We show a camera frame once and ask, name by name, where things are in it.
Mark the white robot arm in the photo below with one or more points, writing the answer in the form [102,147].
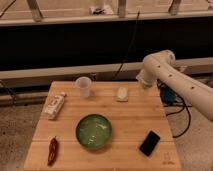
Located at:
[158,66]

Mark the clear plastic cup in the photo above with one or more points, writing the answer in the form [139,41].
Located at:
[84,86]

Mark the green ceramic bowl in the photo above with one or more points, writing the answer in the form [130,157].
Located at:
[93,131]

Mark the dried red chili pepper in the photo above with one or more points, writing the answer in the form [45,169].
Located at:
[53,148]

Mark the blue object on floor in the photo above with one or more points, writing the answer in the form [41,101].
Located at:
[167,96]

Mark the white sponge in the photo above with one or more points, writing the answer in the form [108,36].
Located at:
[122,94]

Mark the black smartphone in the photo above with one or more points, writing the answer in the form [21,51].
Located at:
[149,144]

